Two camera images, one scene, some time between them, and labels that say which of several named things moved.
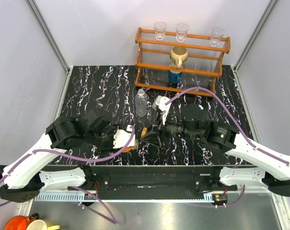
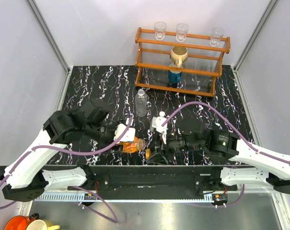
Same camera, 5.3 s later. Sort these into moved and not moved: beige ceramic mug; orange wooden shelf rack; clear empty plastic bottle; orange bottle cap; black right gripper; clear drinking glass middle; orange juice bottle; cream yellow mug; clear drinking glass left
Moved: orange juice bottle; orange bottle cap; black right gripper
Not moved: clear drinking glass left; orange wooden shelf rack; clear drinking glass middle; clear empty plastic bottle; cream yellow mug; beige ceramic mug
